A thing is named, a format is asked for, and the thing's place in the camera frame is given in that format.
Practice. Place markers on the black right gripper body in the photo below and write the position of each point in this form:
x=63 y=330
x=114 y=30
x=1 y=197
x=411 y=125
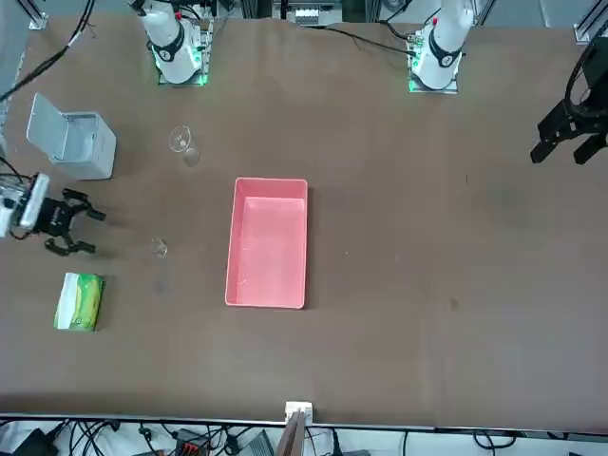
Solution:
x=52 y=216

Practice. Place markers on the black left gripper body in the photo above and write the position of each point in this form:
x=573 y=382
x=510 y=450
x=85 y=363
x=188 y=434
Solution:
x=598 y=71

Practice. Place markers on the small glass beaker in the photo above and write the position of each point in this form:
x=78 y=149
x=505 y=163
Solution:
x=160 y=248

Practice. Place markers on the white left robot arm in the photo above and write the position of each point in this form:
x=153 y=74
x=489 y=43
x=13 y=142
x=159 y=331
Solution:
x=446 y=47

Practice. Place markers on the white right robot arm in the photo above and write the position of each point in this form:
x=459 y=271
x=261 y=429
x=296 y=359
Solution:
x=173 y=38

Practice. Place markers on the white tissue sheet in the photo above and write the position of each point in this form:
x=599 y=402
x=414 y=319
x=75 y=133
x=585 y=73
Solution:
x=65 y=290

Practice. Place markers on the green tissue pack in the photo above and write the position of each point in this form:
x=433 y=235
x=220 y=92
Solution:
x=88 y=304

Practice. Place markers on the white bin with lid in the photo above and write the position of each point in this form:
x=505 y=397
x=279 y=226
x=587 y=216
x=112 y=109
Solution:
x=81 y=142

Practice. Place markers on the large glass beaker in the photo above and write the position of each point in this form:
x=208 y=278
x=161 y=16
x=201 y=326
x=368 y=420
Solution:
x=183 y=145

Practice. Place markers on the pink plastic container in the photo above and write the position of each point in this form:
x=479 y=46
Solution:
x=268 y=247

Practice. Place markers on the red black electronic module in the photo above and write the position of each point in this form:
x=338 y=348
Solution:
x=190 y=446

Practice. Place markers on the aluminium frame profile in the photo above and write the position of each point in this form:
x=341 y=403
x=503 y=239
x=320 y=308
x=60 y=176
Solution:
x=33 y=16
x=589 y=26

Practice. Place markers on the aluminium frame post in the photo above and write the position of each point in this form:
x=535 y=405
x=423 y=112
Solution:
x=297 y=411

